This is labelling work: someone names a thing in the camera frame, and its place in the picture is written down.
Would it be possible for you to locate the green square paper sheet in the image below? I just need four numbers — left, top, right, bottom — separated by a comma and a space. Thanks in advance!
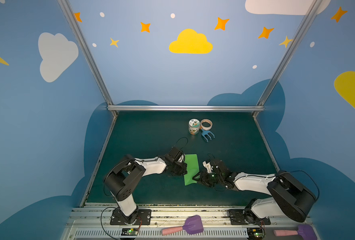
184, 154, 200, 186

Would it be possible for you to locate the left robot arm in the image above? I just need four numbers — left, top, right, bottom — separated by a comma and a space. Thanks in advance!
104, 152, 187, 225

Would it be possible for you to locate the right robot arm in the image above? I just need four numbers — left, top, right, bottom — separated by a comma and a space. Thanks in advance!
192, 169, 319, 224

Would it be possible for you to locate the blue garden hand rake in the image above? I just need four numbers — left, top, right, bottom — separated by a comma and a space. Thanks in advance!
201, 129, 215, 143

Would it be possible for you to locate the carrot snack jar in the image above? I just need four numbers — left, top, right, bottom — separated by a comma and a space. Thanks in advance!
188, 119, 201, 135

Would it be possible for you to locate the white tape roll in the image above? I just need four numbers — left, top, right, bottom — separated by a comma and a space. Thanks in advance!
200, 119, 213, 131

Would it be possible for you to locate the right green circuit board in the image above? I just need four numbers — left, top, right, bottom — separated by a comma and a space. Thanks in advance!
247, 228, 265, 240

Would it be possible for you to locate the green circuit board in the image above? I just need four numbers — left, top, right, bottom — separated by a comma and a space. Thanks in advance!
247, 228, 265, 240
120, 228, 139, 237

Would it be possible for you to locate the left green circuit board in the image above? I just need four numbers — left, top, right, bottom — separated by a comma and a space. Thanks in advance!
120, 228, 139, 237

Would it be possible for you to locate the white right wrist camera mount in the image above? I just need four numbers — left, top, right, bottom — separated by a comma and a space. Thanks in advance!
203, 159, 229, 175

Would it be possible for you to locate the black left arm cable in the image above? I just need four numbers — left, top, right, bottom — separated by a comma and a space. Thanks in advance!
174, 137, 189, 151

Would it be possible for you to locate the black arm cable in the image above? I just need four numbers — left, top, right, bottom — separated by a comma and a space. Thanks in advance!
174, 137, 189, 151
285, 170, 321, 202

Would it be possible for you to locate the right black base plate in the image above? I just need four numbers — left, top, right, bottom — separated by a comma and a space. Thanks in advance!
227, 209, 271, 225

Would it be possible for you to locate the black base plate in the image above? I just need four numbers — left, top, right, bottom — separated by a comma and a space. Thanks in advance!
109, 209, 151, 226
227, 209, 271, 225

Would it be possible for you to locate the purple scoop pink handle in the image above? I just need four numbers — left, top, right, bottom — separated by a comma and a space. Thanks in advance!
161, 215, 204, 236
274, 225, 318, 240

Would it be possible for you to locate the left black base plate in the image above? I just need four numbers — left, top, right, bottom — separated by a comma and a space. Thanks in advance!
109, 209, 151, 226

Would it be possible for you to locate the aluminium back frame rail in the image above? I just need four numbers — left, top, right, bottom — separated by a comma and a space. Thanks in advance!
107, 105, 265, 112

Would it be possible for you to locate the aluminium right corner post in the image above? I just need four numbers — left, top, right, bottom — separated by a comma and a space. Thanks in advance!
252, 0, 323, 119

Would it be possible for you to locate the aluminium corner post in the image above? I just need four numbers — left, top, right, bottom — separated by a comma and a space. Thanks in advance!
252, 0, 323, 119
57, 0, 114, 107

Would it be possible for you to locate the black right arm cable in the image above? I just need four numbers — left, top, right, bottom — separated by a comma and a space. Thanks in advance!
285, 170, 321, 202

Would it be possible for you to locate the aluminium front rail base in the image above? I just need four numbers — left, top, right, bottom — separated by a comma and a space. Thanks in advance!
61, 204, 320, 240

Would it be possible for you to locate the aluminium left corner post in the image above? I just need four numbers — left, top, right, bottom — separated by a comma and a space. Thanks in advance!
57, 0, 114, 107

